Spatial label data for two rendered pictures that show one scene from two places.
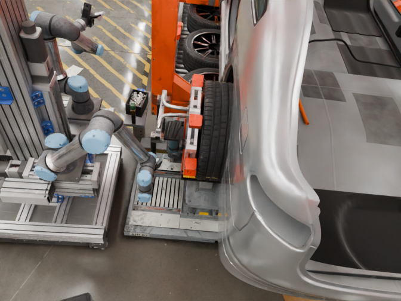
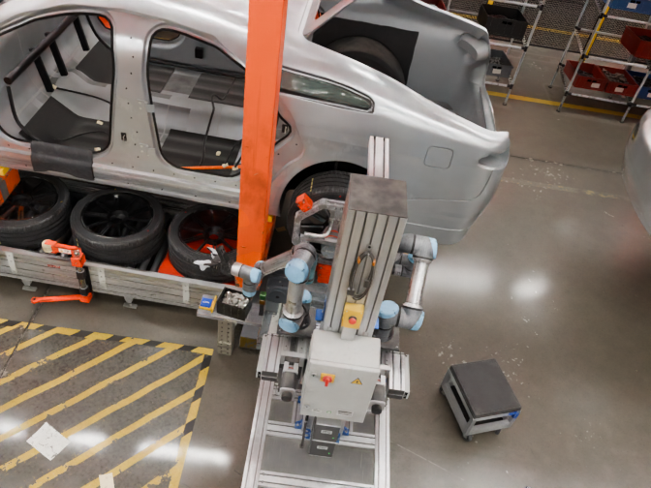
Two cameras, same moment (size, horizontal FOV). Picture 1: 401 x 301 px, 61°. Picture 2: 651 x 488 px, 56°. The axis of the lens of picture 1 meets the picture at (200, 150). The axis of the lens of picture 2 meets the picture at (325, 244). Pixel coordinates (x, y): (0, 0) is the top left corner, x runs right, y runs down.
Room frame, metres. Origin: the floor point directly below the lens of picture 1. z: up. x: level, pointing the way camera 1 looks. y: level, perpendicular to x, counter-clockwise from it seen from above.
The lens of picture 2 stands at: (1.37, 3.12, 3.62)
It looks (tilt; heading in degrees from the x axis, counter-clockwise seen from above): 43 degrees down; 274
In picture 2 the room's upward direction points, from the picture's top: 11 degrees clockwise
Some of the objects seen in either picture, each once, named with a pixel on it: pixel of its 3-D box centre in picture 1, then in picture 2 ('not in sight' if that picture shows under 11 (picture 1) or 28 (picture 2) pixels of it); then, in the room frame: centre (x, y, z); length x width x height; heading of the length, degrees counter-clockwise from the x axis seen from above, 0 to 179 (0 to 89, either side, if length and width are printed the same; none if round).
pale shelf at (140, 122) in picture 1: (137, 107); (232, 310); (2.10, 0.60, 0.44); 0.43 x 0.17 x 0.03; 6
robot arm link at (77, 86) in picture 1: (77, 88); (300, 302); (1.62, 0.85, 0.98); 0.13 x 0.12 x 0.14; 82
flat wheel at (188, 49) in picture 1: (213, 54); (119, 226); (3.15, 0.04, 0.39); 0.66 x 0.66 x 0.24
